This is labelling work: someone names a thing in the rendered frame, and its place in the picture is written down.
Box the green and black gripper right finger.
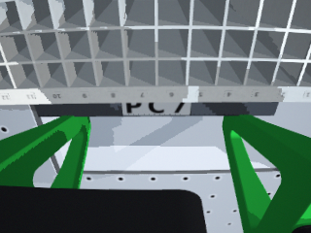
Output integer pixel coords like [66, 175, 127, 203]
[223, 115, 311, 233]

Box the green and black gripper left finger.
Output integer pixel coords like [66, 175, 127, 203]
[0, 116, 91, 188]

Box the white deep-well block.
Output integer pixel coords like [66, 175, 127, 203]
[0, 0, 311, 105]

